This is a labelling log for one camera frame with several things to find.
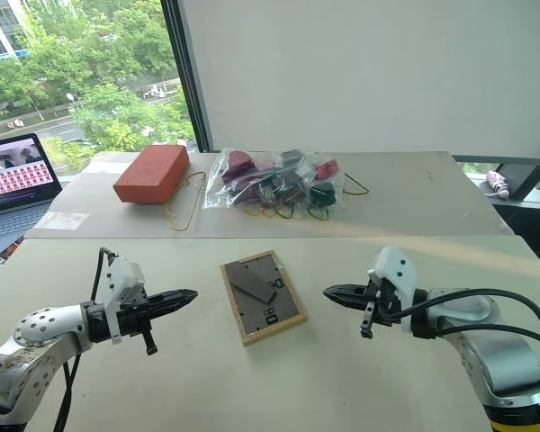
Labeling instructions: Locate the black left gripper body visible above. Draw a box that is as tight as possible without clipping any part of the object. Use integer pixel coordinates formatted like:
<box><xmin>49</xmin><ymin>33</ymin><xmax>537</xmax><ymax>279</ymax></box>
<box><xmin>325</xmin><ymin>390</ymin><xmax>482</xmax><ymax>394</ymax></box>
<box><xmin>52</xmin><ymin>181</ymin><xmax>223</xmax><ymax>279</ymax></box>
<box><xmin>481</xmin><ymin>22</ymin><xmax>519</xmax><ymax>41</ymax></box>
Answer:
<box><xmin>115</xmin><ymin>294</ymin><xmax>159</xmax><ymax>357</ymax></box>

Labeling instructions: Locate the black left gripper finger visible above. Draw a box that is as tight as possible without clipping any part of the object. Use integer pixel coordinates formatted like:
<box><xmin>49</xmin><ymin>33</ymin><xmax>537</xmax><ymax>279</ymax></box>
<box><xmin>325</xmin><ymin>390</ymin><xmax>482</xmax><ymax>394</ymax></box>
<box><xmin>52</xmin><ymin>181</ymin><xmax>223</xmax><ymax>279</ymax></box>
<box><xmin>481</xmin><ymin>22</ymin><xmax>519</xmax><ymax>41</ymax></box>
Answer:
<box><xmin>148</xmin><ymin>298</ymin><xmax>195</xmax><ymax>317</ymax></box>
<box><xmin>147</xmin><ymin>288</ymin><xmax>199</xmax><ymax>303</ymax></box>

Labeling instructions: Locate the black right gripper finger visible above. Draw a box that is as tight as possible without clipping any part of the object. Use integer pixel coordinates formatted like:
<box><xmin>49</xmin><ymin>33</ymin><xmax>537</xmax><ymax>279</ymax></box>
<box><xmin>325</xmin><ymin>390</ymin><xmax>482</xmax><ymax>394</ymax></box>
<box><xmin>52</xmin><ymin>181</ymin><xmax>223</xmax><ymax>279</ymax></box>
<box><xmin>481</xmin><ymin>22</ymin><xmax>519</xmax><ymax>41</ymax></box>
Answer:
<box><xmin>321</xmin><ymin>283</ymin><xmax>369</xmax><ymax>300</ymax></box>
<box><xmin>324</xmin><ymin>294</ymin><xmax>368</xmax><ymax>312</ymax></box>

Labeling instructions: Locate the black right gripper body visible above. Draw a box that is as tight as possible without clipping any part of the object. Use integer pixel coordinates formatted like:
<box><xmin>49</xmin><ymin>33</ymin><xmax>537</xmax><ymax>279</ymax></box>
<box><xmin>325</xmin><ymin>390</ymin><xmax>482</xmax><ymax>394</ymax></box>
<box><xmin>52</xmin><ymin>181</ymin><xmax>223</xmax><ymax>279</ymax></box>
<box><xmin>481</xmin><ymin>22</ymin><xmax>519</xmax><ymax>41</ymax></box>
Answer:
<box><xmin>358</xmin><ymin>277</ymin><xmax>404</xmax><ymax>339</ymax></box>

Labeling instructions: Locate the open grey laptop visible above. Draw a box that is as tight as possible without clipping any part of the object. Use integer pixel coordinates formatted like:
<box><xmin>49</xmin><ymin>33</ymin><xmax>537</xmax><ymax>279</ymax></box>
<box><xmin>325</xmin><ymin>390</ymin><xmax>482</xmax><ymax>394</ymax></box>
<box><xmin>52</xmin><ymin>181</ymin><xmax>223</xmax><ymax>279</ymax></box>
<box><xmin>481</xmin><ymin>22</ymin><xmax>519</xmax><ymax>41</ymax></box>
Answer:
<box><xmin>0</xmin><ymin>132</ymin><xmax>64</xmax><ymax>267</ymax></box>

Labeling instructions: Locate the yellow rubber band loop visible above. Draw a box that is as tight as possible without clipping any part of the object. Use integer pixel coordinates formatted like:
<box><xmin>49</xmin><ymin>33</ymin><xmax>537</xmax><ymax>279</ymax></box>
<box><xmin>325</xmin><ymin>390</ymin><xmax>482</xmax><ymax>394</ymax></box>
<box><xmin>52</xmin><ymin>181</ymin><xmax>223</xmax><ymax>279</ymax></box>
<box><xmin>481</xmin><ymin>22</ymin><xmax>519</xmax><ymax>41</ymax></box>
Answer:
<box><xmin>343</xmin><ymin>173</ymin><xmax>371</xmax><ymax>197</ymax></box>

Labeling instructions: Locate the red brick block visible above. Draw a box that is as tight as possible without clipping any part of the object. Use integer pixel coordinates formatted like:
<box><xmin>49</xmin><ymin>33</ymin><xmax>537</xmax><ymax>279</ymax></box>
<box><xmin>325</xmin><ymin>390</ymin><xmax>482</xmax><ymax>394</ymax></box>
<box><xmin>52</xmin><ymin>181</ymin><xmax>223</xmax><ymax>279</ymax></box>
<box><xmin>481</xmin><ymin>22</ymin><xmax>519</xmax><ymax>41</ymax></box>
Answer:
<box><xmin>112</xmin><ymin>144</ymin><xmax>191</xmax><ymax>206</ymax></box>

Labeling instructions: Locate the clear bag of coloured clips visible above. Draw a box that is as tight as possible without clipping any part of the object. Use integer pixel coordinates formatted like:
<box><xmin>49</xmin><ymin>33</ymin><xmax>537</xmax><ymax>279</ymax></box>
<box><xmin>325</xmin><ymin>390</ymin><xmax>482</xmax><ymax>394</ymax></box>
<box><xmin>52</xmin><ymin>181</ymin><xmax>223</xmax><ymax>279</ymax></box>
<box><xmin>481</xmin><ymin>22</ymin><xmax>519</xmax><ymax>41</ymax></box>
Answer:
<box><xmin>202</xmin><ymin>148</ymin><xmax>346</xmax><ymax>221</ymax></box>

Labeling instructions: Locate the pink folded umbrella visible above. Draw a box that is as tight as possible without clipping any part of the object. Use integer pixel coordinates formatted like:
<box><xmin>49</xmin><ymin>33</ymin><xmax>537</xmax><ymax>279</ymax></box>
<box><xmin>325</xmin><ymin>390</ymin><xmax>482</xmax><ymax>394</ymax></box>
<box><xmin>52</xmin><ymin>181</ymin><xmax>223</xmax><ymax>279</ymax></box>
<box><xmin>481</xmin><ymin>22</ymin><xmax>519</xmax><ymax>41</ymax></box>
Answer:
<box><xmin>485</xmin><ymin>169</ymin><xmax>511</xmax><ymax>200</ymax></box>

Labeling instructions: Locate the dark panel support stand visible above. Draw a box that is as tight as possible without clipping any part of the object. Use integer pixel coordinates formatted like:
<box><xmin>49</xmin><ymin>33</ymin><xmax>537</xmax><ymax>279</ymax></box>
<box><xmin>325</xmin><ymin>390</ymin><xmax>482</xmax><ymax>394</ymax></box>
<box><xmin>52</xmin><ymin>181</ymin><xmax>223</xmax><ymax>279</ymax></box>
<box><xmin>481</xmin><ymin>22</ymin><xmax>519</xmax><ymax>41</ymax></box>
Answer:
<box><xmin>494</xmin><ymin>144</ymin><xmax>540</xmax><ymax>202</ymax></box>

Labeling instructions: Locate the large white panel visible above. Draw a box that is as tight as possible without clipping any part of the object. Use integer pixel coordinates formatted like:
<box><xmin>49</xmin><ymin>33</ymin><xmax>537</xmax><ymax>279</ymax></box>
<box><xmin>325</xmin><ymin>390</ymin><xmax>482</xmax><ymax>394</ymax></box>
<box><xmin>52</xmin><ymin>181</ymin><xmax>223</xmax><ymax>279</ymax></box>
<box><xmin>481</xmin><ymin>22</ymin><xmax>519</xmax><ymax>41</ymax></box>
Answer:
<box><xmin>178</xmin><ymin>0</ymin><xmax>540</xmax><ymax>161</ymax></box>

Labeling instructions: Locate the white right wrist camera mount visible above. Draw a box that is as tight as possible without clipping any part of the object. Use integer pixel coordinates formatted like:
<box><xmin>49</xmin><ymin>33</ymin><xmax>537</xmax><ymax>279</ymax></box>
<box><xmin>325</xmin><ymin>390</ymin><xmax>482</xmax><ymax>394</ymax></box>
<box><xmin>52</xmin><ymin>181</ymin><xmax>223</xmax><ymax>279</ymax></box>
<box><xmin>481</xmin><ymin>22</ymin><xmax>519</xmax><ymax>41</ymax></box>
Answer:
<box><xmin>366</xmin><ymin>245</ymin><xmax>419</xmax><ymax>335</ymax></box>

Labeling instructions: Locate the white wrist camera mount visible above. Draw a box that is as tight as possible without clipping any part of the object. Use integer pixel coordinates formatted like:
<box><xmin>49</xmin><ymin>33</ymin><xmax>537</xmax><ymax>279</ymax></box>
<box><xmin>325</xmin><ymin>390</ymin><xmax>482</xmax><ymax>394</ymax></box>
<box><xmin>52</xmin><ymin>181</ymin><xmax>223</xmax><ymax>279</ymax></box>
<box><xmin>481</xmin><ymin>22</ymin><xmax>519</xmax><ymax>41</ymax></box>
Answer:
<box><xmin>100</xmin><ymin>256</ymin><xmax>147</xmax><ymax>346</ymax></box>
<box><xmin>366</xmin><ymin>245</ymin><xmax>419</xmax><ymax>335</ymax></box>

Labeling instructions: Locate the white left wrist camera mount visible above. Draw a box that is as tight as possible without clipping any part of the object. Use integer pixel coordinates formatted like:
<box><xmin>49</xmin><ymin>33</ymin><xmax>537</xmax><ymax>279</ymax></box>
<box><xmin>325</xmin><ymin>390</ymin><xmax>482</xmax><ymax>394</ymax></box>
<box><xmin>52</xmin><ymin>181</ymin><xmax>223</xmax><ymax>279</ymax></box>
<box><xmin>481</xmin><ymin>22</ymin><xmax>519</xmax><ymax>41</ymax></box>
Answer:
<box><xmin>100</xmin><ymin>256</ymin><xmax>147</xmax><ymax>346</ymax></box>

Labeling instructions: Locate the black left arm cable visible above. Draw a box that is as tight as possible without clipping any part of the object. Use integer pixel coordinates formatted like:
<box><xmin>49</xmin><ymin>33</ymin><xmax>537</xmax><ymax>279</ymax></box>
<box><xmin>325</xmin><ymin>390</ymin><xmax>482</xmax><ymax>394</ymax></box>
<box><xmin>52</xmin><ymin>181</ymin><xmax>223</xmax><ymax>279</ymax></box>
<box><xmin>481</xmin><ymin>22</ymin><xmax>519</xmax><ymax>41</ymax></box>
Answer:
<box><xmin>52</xmin><ymin>246</ymin><xmax>119</xmax><ymax>432</ymax></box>

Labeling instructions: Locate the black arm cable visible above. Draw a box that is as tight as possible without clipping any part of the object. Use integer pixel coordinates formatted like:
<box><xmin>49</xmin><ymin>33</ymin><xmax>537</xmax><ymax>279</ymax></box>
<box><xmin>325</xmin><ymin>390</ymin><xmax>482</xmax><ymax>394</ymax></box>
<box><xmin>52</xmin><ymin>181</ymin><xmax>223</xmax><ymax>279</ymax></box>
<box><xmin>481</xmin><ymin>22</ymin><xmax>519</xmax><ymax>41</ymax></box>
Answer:
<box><xmin>379</xmin><ymin>288</ymin><xmax>540</xmax><ymax>409</ymax></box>
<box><xmin>52</xmin><ymin>246</ymin><xmax>119</xmax><ymax>432</ymax></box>

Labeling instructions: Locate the wooden picture frame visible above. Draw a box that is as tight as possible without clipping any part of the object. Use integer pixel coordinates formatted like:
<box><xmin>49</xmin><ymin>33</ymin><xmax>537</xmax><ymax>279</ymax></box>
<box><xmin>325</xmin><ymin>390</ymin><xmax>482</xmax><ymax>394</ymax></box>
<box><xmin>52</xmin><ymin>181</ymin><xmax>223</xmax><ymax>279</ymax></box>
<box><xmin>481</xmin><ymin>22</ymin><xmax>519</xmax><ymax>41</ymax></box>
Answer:
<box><xmin>220</xmin><ymin>250</ymin><xmax>309</xmax><ymax>347</ymax></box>

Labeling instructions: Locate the long yellow rubber string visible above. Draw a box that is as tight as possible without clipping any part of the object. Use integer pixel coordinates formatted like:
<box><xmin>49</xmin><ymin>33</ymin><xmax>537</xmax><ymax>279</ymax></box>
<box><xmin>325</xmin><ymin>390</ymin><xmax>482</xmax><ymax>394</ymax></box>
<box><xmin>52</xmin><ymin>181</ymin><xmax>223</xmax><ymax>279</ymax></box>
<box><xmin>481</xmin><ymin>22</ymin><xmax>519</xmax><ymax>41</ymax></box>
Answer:
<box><xmin>163</xmin><ymin>170</ymin><xmax>207</xmax><ymax>232</ymax></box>

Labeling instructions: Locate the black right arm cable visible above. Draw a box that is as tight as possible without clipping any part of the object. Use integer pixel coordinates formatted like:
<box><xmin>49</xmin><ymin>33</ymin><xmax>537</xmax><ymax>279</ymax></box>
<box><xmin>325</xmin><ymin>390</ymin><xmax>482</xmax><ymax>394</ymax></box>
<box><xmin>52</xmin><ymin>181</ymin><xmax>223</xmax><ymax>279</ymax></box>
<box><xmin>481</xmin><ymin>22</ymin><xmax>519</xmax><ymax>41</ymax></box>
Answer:
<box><xmin>379</xmin><ymin>288</ymin><xmax>540</xmax><ymax>409</ymax></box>

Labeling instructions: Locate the black window frame post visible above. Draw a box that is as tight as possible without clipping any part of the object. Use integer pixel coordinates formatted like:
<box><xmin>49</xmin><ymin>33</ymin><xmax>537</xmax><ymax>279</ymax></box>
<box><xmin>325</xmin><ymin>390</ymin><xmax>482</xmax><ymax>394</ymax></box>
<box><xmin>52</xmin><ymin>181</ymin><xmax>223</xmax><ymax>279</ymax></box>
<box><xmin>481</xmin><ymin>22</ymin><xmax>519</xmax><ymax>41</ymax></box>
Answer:
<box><xmin>159</xmin><ymin>0</ymin><xmax>213</xmax><ymax>154</ymax></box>

